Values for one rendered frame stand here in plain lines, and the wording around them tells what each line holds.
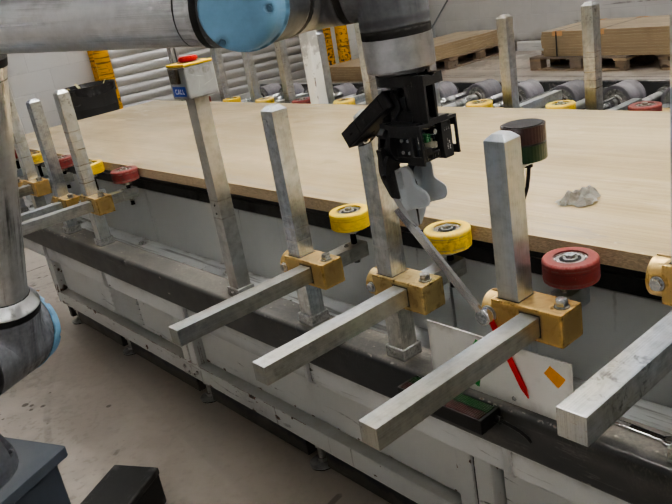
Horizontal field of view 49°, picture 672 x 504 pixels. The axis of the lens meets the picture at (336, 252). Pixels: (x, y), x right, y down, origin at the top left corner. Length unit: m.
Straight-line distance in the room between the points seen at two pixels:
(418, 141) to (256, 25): 0.26
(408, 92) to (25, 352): 0.89
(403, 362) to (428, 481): 0.64
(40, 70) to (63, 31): 7.89
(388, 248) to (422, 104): 0.33
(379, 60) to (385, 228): 0.34
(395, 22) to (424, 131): 0.14
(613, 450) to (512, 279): 0.26
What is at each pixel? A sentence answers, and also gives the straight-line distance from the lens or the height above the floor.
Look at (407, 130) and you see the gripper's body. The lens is 0.95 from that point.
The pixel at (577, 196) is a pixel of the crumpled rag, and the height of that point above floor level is 0.91.
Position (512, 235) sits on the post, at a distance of 1.02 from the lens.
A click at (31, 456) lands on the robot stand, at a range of 1.53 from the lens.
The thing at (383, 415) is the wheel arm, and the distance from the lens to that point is 0.86.
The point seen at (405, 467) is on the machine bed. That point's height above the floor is 0.17.
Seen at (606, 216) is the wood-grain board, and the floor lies 0.90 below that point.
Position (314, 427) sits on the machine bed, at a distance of 2.13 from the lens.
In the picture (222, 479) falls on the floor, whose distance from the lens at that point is 2.32.
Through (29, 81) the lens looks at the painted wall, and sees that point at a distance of 8.85.
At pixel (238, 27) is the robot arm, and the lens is 0.84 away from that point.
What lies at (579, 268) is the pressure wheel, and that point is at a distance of 1.07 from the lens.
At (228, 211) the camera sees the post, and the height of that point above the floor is 0.90.
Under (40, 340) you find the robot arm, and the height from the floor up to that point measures 0.78.
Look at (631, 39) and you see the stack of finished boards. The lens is 7.86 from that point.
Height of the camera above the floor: 1.33
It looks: 20 degrees down
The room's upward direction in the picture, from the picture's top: 10 degrees counter-clockwise
